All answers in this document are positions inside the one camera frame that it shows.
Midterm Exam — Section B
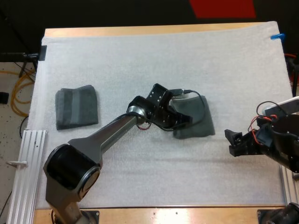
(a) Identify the dark clamp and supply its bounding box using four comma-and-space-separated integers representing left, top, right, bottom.
39, 44, 48, 62

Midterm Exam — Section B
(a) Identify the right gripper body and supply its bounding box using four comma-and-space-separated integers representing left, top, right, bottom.
241, 130, 262, 156

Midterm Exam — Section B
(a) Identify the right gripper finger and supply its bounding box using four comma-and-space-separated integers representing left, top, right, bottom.
228, 144, 244, 157
224, 128, 243, 147

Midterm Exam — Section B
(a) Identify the grey-green towel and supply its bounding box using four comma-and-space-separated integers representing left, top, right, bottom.
55, 85, 100, 131
170, 95, 216, 140

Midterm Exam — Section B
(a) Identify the black cable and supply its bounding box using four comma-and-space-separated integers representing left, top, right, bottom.
256, 100, 288, 118
160, 89, 207, 132

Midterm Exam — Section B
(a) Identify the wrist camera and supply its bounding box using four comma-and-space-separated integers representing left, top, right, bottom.
262, 96, 299, 116
168, 88, 184, 97

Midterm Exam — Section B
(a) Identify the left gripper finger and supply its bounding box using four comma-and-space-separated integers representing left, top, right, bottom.
178, 113, 193, 125

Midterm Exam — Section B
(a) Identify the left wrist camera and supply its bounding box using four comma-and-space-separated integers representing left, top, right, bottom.
168, 88, 184, 97

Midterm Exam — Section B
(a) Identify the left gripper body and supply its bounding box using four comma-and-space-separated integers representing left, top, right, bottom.
149, 104, 185, 129

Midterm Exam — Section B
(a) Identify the ribbed aluminium rail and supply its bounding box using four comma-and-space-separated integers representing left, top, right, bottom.
5, 130, 49, 224
278, 165, 299, 209

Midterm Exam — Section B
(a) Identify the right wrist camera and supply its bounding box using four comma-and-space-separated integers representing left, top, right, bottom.
262, 96, 299, 116

